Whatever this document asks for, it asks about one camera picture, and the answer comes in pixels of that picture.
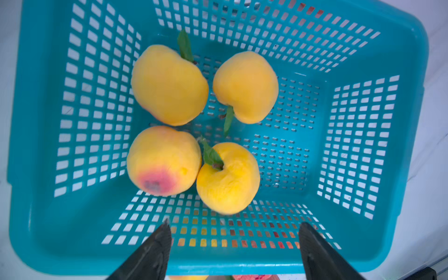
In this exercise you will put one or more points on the yellow red peach top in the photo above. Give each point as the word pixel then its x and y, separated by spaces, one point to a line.
pixel 188 277

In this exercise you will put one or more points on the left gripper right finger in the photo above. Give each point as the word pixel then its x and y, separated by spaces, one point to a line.
pixel 320 260

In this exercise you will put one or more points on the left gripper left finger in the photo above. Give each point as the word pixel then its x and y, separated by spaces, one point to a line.
pixel 150 260

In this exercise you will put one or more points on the yellow peach red spot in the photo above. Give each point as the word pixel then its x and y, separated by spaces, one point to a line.
pixel 163 161

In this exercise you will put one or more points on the red peach centre top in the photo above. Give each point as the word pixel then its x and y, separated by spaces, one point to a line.
pixel 256 277

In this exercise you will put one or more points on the teal plastic basket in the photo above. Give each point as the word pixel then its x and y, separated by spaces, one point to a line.
pixel 334 151

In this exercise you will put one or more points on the yellow peach with leaf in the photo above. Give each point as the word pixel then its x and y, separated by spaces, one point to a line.
pixel 168 84

